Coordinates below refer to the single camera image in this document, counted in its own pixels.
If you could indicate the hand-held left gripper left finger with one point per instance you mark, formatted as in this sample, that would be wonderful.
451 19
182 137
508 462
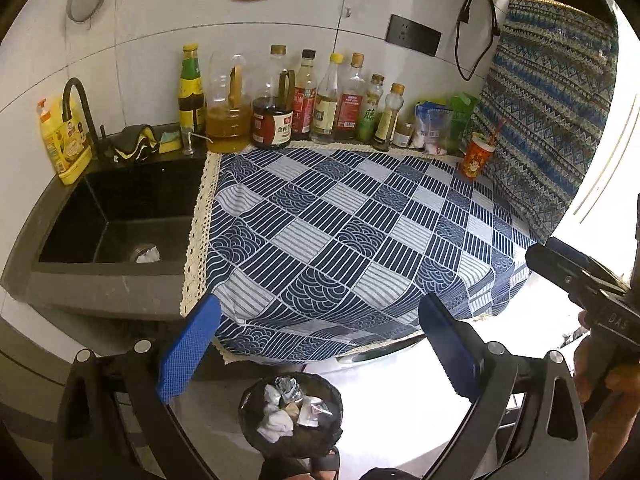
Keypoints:
190 350

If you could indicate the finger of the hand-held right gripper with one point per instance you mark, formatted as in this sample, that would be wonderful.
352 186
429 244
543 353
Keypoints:
550 267
585 260

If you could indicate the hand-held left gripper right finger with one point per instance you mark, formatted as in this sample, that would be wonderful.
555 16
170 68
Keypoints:
450 350

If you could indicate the trash bin with black bag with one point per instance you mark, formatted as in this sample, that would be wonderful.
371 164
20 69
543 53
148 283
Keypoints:
320 437

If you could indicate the person's right hand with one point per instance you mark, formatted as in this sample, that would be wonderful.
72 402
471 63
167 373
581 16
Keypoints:
580 367

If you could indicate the crumpled tissue in drain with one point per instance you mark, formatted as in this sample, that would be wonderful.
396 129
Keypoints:
147 254

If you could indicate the red paper cup with straw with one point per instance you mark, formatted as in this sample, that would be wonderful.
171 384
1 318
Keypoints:
477 156

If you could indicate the blue patterned tablecloth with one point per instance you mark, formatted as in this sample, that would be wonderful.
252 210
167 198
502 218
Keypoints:
350 250

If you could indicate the blue patterned curtain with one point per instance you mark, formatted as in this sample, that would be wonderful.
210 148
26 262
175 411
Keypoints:
545 110

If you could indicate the black sink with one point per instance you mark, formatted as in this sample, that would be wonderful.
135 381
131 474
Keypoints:
100 220

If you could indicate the small white pink packet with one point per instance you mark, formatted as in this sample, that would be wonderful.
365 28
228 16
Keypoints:
435 148

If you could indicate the person's foot in black slipper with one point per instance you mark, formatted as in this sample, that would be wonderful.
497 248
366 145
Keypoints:
325 462

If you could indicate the green packet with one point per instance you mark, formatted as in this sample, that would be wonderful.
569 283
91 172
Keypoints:
462 115

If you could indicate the white blue plastic bag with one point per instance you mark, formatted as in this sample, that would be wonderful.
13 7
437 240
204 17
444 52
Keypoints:
432 125

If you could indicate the small glass jar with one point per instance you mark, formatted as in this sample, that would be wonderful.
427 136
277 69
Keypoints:
403 136

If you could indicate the metal soap dispenser pump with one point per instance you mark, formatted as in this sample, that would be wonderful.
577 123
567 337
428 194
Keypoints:
189 143

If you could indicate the yellow green sponge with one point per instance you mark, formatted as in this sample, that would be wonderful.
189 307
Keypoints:
170 142

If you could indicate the black yellow cloth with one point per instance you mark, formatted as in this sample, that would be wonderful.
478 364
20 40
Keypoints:
132 142

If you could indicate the olive label bottle gold cap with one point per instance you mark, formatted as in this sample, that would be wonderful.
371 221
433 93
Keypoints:
389 119

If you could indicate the large clear cooking oil jug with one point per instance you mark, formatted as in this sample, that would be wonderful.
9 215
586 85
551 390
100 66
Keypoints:
228 122

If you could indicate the green pepper oil bottle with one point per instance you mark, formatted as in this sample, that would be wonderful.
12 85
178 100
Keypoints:
370 112

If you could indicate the yellow dish soap bottle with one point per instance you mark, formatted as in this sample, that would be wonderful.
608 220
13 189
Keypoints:
62 147

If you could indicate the dark soy sauce jug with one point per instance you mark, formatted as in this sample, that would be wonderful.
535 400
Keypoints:
272 125

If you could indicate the green label oil bottle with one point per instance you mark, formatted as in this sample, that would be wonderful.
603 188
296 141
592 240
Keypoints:
191 97

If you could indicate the red label bottle gold cap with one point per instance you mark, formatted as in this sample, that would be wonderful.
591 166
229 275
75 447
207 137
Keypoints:
351 105

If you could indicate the black faucet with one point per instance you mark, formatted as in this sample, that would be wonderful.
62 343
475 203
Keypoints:
85 105

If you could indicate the clear bottle yellow cap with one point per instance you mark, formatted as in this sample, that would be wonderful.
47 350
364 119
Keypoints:
326 110

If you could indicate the black cap vinegar bottle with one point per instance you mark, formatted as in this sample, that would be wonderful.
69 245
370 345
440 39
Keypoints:
303 102

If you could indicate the black wall outlet panel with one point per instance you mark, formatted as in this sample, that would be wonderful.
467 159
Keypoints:
414 35

